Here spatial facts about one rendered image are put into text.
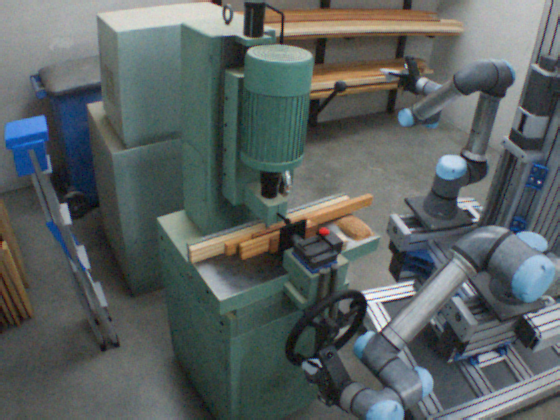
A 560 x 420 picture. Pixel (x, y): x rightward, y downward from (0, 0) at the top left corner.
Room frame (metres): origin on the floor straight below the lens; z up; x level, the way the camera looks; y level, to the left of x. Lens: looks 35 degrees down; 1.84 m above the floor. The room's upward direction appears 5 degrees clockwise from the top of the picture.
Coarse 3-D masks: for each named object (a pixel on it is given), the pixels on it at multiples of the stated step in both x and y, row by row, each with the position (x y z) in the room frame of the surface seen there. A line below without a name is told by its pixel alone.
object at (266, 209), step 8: (248, 184) 1.23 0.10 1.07; (256, 184) 1.24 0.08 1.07; (248, 192) 1.21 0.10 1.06; (256, 192) 1.19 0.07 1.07; (248, 200) 1.21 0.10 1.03; (256, 200) 1.17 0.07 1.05; (264, 200) 1.15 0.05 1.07; (272, 200) 1.16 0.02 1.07; (280, 200) 1.16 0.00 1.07; (256, 208) 1.17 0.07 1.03; (264, 208) 1.14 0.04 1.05; (272, 208) 1.13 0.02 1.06; (280, 208) 1.15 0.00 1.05; (264, 216) 1.13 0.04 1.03; (272, 216) 1.13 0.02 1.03; (272, 224) 1.13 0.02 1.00
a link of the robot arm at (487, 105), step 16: (496, 64) 1.60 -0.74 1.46; (496, 80) 1.56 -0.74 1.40; (512, 80) 1.62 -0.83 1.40; (480, 96) 1.65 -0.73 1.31; (496, 96) 1.60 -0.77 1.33; (480, 112) 1.63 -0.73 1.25; (496, 112) 1.63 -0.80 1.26; (480, 128) 1.62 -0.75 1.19; (480, 144) 1.61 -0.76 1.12; (480, 160) 1.60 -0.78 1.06; (480, 176) 1.61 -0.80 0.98
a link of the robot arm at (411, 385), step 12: (396, 360) 0.68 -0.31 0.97; (384, 372) 0.66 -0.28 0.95; (396, 372) 0.65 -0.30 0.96; (408, 372) 0.65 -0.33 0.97; (420, 372) 0.65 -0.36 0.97; (384, 384) 0.64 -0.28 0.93; (396, 384) 0.61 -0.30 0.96; (408, 384) 0.61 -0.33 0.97; (420, 384) 0.61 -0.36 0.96; (432, 384) 0.62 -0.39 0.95; (408, 396) 0.58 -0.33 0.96; (420, 396) 0.59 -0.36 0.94
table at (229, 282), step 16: (320, 224) 1.29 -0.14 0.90; (352, 240) 1.22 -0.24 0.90; (368, 240) 1.23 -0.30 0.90; (224, 256) 1.09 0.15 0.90; (256, 256) 1.10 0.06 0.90; (272, 256) 1.11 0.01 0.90; (352, 256) 1.19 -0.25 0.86; (192, 272) 1.04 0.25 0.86; (208, 272) 1.01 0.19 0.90; (224, 272) 1.02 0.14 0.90; (240, 272) 1.02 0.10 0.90; (256, 272) 1.03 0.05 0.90; (272, 272) 1.04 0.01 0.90; (208, 288) 0.96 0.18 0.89; (224, 288) 0.95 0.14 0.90; (240, 288) 0.96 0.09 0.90; (256, 288) 0.97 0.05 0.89; (272, 288) 1.00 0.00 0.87; (288, 288) 1.01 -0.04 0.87; (224, 304) 0.91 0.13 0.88; (240, 304) 0.94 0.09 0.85; (304, 304) 0.96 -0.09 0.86
